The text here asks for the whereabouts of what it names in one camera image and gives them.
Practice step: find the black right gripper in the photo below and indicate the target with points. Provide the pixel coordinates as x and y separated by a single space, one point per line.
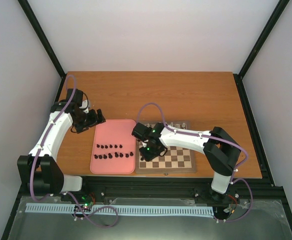
147 157

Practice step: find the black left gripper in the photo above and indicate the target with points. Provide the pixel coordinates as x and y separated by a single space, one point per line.
94 121

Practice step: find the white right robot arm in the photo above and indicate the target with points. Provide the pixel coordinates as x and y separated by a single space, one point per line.
220 149

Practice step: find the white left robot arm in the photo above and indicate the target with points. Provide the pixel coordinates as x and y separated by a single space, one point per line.
38 170

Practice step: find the wooden chess board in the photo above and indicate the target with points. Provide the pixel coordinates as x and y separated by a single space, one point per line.
177 160

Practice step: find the pink plastic tray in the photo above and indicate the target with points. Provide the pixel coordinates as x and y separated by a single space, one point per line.
114 148

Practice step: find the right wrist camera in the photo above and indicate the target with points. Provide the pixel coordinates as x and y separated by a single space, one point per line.
141 131

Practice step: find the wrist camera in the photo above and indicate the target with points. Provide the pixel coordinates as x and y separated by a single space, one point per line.
85 106
141 131

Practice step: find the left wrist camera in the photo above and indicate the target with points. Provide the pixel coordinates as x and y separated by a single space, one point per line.
85 106

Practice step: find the light blue cable duct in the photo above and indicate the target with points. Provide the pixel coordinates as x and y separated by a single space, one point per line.
122 210

